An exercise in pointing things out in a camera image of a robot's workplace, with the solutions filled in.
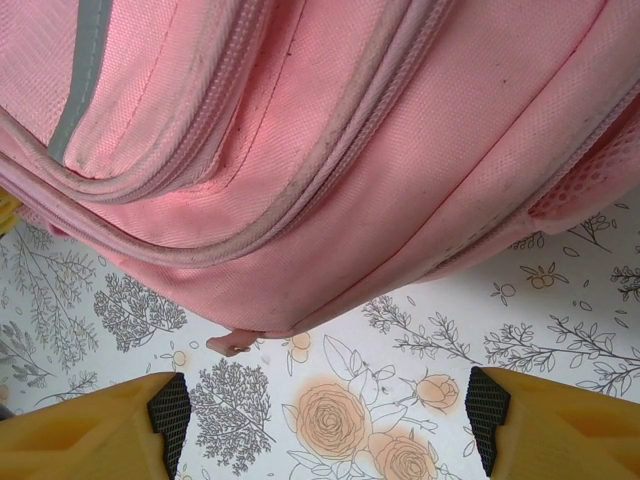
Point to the white floral line-print tablecloth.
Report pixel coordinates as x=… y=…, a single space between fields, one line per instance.
x=450 y=300

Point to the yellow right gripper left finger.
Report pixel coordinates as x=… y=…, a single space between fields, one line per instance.
x=75 y=440

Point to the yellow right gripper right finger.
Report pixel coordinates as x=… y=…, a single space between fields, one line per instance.
x=575 y=440

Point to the pink student backpack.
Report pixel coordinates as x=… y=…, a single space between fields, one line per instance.
x=325 y=125

